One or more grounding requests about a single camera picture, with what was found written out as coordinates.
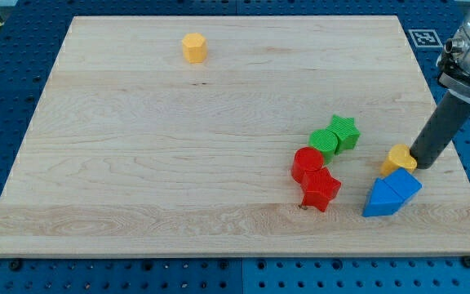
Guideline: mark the green cylinder block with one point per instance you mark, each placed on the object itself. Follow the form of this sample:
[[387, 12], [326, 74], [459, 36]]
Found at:
[[325, 142]]

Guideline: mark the blue triangle block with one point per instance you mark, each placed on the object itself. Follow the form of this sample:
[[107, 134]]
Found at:
[[382, 200]]

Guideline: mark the red star block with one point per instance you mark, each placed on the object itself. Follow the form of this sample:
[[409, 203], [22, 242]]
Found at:
[[319, 189]]

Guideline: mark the green star block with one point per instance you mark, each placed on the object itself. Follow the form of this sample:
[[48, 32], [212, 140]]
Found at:
[[345, 131]]

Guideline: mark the red cylinder block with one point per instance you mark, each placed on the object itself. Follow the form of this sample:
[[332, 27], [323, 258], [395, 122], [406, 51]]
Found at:
[[306, 159]]

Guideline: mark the black white fiducial marker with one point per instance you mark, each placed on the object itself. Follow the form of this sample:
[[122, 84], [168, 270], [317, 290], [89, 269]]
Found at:
[[425, 38]]

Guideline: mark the wooden board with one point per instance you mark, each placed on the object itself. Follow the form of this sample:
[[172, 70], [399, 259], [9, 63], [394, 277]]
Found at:
[[133, 152]]

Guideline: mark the yellow hexagon block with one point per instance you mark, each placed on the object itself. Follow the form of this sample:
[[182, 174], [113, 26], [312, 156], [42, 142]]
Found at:
[[194, 46]]

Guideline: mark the yellow heart block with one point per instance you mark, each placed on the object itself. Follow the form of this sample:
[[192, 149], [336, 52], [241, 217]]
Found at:
[[398, 157]]

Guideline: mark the dark grey cylindrical pointer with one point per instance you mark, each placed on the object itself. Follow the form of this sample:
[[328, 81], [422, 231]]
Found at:
[[448, 117]]

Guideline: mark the blue cube block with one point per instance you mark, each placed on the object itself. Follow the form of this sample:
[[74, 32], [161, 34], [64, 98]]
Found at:
[[404, 184]]

